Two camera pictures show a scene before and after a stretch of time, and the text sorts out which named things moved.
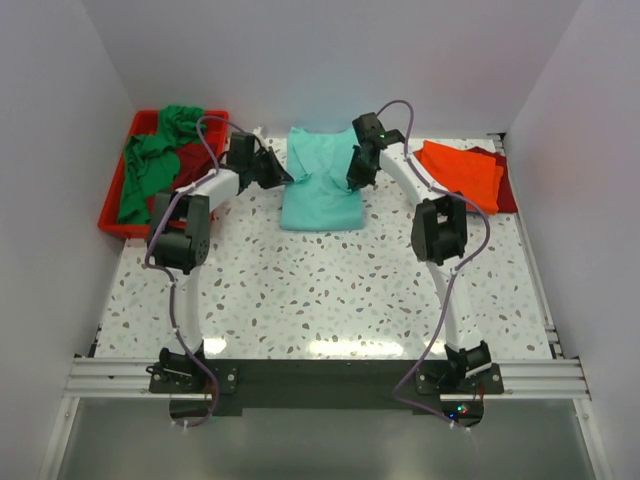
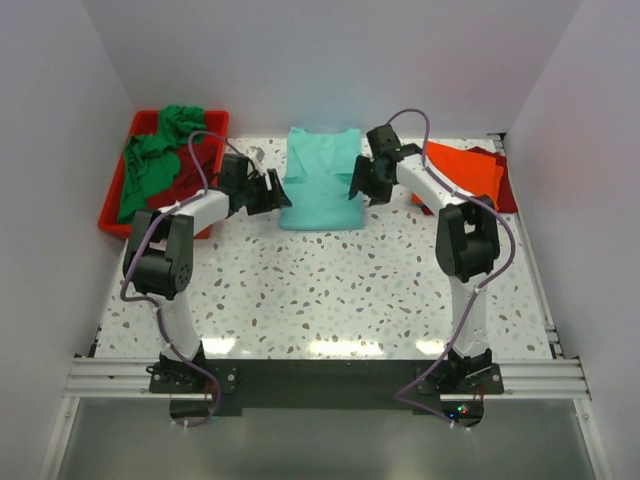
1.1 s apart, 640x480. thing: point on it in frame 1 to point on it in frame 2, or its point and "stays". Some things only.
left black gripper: [278, 175] to [271, 199]
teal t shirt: [319, 198] stays
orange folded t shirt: [475, 177] stays
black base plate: [197, 386] stays
